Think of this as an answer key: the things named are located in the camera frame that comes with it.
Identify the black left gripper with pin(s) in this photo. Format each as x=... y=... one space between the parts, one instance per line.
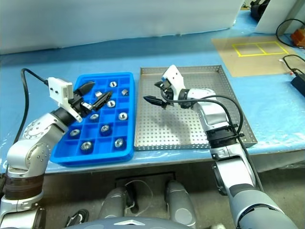
x=78 y=102

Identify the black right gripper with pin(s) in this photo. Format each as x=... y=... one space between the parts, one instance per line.
x=168 y=93

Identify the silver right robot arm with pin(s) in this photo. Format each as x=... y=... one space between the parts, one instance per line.
x=214 y=114

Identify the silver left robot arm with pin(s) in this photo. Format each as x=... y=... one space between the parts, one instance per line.
x=40 y=126

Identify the perforated steel tray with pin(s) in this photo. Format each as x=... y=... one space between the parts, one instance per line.
x=166 y=131

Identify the blue compartment tray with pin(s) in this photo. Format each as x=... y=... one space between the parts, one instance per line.
x=100 y=155

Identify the brown mat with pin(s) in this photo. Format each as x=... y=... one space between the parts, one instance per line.
x=224 y=59

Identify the large white foam board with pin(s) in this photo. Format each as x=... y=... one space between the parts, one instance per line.
x=119 y=19

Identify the silver left robot leg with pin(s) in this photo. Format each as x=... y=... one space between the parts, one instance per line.
x=113 y=202

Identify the silver robot leg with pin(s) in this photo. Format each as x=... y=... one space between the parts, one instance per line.
x=179 y=205
x=113 y=202

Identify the silver right robot leg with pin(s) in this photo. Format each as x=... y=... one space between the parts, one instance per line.
x=179 y=205

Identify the black sandal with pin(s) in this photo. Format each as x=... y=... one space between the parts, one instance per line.
x=77 y=217

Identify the black background device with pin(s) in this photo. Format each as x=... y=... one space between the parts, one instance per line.
x=258 y=9

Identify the grey robot torso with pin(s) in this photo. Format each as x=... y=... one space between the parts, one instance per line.
x=128 y=224

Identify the black power adapter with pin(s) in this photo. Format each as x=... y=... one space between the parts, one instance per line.
x=299 y=83

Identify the small white board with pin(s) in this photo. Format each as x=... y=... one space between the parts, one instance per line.
x=281 y=14

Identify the white shoe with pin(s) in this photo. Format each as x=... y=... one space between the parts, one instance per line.
x=218 y=226

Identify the orange-brown block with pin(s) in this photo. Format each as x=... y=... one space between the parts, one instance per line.
x=299 y=37

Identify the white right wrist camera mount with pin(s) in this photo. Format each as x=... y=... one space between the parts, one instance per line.
x=175 y=76

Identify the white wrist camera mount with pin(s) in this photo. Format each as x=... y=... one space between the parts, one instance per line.
x=57 y=89
x=175 y=76

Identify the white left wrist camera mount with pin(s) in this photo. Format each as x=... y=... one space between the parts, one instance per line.
x=57 y=89

